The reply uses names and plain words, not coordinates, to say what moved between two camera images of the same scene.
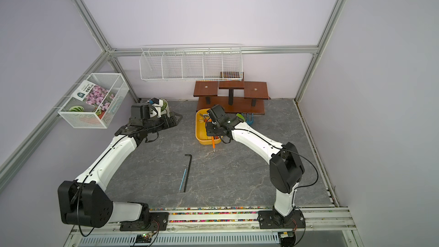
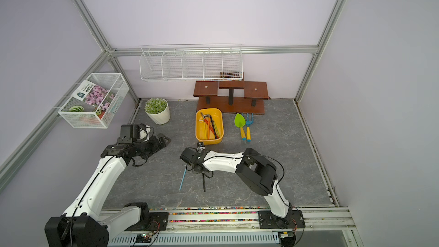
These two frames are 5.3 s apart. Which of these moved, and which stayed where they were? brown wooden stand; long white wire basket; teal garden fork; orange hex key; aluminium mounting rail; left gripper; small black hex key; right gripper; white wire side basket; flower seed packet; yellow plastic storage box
Moved: small black hex key; orange hex key; left gripper; right gripper
Stayed: teal garden fork; yellow plastic storage box; flower seed packet; aluminium mounting rail; long white wire basket; white wire side basket; brown wooden stand
